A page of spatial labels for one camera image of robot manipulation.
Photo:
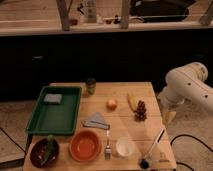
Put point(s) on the wooden shelf with clutter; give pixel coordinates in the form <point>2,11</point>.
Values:
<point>41,17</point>

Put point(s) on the yellow banana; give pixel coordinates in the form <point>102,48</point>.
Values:
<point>132,101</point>

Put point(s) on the red orange bowl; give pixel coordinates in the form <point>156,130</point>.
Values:
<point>85,146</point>

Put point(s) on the dark red grapes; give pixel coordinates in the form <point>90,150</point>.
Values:
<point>140,112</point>

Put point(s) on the silver fork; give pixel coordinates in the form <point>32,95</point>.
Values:
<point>107,150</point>

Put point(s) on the orange apple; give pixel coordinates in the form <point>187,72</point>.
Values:
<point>112,104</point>

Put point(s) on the black white brush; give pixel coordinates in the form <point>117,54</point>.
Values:
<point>145,161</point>

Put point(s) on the grey folded cloth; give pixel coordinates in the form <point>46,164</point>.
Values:
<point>96,120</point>

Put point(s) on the green cucumber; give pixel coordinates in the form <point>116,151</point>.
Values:
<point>50,148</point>

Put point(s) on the dark brown bowl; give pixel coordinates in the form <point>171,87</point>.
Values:
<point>37,154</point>

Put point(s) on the green jar with lid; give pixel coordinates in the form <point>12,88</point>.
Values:
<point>91,85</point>

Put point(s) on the white cup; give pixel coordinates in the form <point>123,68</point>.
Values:
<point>125,147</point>

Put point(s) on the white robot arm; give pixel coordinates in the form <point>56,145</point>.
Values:
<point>185,82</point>

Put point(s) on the green plastic tray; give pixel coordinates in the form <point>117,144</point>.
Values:
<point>56,119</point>

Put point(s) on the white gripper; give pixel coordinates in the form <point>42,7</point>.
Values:
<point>168,101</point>

